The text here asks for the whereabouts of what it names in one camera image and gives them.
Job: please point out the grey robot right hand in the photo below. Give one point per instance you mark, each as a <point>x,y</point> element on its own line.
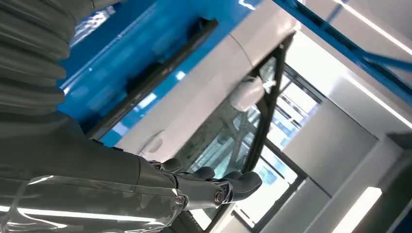
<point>80,180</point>

